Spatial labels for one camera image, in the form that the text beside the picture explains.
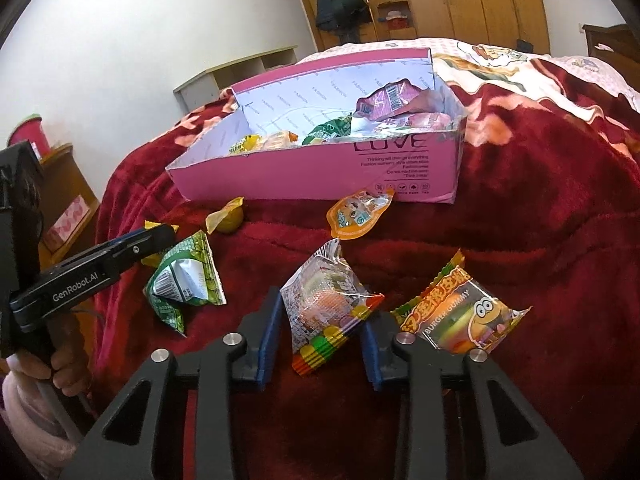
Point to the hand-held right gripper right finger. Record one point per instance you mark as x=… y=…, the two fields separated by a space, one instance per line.
x=372 y=355

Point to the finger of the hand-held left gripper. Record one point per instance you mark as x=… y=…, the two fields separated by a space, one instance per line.
x=135 y=235
x=140 y=250

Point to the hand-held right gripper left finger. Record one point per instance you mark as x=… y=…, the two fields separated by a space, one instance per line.
x=270 y=345

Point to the small yellow snack packet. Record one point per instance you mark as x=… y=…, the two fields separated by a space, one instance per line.
x=150 y=259

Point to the green pea packet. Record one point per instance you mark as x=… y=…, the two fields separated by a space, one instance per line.
x=187 y=280
x=327 y=130

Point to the clear rainbow candy packet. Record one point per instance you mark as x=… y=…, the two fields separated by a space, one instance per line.
x=320 y=290

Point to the yellow jelly cup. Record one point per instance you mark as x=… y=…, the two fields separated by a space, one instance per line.
x=230 y=217

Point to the burger gummy packet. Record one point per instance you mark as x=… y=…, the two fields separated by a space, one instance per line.
x=465 y=320

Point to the orange jelly cup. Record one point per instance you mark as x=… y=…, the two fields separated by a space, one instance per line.
x=355 y=215

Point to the yellow snack bar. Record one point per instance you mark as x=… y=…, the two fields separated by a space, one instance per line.
x=247 y=145

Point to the pink cardboard box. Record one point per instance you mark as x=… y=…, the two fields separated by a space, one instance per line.
x=300 y=175

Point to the pink jelly pouch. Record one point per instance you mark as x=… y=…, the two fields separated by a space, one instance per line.
x=390 y=100

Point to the person's left hand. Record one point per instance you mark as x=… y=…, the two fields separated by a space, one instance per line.
x=67 y=367

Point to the pink patterned paper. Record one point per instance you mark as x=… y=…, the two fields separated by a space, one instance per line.
x=70 y=225

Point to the wooden cabinet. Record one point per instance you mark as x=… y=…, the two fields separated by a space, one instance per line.
x=70 y=185

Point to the red cylindrical container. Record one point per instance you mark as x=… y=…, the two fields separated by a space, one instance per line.
x=32 y=135

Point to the grey shelf unit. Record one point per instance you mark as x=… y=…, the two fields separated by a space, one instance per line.
x=200 y=92

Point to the red floral blanket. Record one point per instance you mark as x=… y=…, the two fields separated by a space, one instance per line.
x=525 y=235

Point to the dark hanging coats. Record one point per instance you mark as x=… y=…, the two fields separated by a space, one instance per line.
x=340 y=5

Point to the pink checkered bed sheet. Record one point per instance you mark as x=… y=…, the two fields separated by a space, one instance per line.
x=380 y=44

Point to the red and white shelf items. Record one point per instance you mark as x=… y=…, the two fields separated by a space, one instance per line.
x=397 y=20

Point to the small dark bag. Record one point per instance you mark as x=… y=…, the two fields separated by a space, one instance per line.
x=524 y=46

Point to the wooden wardrobe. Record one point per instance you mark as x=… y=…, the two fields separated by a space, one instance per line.
x=475 y=0

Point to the dark wooden headboard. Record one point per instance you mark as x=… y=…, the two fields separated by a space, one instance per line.
x=615 y=40

